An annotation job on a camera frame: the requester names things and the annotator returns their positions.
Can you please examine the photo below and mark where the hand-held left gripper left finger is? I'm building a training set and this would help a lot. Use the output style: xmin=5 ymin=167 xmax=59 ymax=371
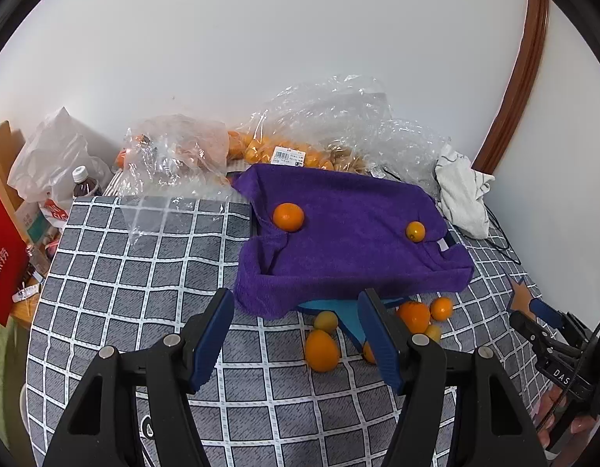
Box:
xmin=42 ymin=288 xmax=235 ymax=467

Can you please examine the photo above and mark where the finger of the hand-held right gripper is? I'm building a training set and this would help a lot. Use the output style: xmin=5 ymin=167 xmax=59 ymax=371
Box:
xmin=510 ymin=310 xmax=593 ymax=400
xmin=528 ymin=297 xmax=593 ymax=346

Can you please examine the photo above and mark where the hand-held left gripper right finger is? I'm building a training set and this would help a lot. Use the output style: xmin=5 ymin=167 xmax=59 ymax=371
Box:
xmin=357 ymin=288 xmax=549 ymax=467

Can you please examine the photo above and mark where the oval orange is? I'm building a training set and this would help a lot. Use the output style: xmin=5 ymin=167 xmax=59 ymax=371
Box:
xmin=304 ymin=329 xmax=340 ymax=373

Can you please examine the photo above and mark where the yellow-green round fruit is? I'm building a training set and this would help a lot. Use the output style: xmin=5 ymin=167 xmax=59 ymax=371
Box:
xmin=313 ymin=311 xmax=338 ymax=335

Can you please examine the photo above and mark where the person's right hand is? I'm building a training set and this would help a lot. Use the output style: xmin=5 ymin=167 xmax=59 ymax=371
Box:
xmin=537 ymin=389 xmax=600 ymax=452

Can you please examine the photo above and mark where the large orange with stem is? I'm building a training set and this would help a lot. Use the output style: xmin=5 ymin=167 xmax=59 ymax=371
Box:
xmin=395 ymin=301 xmax=432 ymax=335

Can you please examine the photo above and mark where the grey checked blanket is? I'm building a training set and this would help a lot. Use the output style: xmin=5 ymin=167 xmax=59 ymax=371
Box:
xmin=25 ymin=170 xmax=573 ymax=467

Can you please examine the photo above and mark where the purple towel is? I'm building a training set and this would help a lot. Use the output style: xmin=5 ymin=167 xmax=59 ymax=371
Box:
xmin=230 ymin=163 xmax=476 ymax=316

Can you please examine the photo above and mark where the medium round orange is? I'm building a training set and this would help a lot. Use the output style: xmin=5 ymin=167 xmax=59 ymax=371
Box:
xmin=273 ymin=202 xmax=306 ymax=233

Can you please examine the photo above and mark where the white cloth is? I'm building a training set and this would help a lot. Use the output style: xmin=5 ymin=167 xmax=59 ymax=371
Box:
xmin=435 ymin=148 xmax=495 ymax=240

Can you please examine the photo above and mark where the pile of brown longans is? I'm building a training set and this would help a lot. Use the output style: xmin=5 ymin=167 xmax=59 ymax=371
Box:
xmin=329 ymin=143 xmax=366 ymax=173

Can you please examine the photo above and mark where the wooden bedside table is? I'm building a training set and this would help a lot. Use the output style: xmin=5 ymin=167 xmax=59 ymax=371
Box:
xmin=8 ymin=272 xmax=42 ymax=327

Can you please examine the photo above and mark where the pile of bagged small oranges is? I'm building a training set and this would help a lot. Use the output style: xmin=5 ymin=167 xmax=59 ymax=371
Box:
xmin=226 ymin=129 xmax=337 ymax=171

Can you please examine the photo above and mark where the white price label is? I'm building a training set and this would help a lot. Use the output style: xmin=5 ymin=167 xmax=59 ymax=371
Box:
xmin=271 ymin=146 xmax=304 ymax=165

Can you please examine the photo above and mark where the small clear plastic bag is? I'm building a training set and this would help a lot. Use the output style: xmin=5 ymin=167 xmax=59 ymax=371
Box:
xmin=117 ymin=113 xmax=247 ymax=249

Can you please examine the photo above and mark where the dark drink bottle white cap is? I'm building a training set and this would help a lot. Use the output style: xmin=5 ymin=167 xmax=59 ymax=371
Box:
xmin=71 ymin=165 xmax=103 ymax=200

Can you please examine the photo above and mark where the red and white plastic bag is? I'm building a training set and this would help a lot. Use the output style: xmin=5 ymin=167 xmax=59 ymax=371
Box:
xmin=37 ymin=195 xmax=72 ymax=229

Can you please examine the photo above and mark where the red paper bag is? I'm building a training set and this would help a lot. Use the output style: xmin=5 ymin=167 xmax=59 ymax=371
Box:
xmin=0 ymin=175 xmax=28 ymax=327

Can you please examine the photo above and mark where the large clear plastic bag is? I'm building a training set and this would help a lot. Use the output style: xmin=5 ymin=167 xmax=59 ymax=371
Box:
xmin=227 ymin=74 xmax=451 ymax=195

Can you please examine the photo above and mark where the wooden board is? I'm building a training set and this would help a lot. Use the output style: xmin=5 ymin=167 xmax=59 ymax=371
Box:
xmin=0 ymin=121 xmax=27 ymax=234

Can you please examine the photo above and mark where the black cable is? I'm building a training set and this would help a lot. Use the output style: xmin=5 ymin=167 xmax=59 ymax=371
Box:
xmin=485 ymin=204 xmax=515 ymax=254

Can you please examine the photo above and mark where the brown wooden door frame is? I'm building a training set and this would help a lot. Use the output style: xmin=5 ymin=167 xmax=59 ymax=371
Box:
xmin=472 ymin=0 xmax=550 ymax=173

